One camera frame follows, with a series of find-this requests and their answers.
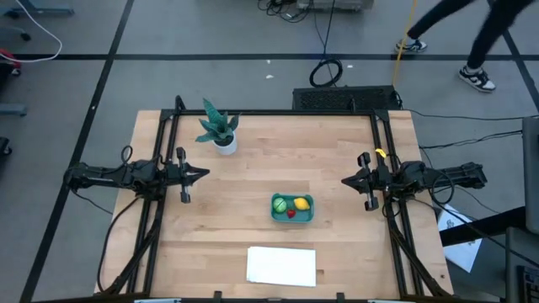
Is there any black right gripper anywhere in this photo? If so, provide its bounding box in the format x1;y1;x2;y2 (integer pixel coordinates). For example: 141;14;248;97
340;151;398;212

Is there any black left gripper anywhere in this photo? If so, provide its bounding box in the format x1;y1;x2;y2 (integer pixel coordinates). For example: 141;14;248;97
162;146;211;205

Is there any white plant pot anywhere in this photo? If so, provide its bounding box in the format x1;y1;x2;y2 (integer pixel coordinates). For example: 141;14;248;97
212;130;238;156

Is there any green snake plant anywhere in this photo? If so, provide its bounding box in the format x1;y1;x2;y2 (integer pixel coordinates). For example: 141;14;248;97
195;98;242;144

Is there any teal plastic container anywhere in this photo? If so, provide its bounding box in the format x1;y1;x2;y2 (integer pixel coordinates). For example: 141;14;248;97
270;193;315;224

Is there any black keyboard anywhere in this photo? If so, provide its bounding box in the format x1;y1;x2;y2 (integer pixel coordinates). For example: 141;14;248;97
291;85;401;111
516;264;539;303

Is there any white folded cloth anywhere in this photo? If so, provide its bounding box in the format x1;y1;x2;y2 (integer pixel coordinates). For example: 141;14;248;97
246;246;318;288

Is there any white paper sheet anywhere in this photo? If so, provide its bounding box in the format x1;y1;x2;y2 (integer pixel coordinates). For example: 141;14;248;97
437;205;483;274

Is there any person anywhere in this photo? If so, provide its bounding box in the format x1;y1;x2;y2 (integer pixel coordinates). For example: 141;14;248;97
394;0;539;93

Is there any black table frame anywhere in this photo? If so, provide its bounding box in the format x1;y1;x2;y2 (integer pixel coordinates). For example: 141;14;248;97
94;95;454;303

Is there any yellow cable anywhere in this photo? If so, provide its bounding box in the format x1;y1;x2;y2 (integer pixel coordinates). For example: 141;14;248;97
391;0;419;88

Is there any black hanging cable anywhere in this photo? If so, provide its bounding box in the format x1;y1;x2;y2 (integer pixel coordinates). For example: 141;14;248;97
309;0;344;88

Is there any white floor cable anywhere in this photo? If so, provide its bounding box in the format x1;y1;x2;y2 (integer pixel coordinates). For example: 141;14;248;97
0;0;63;65

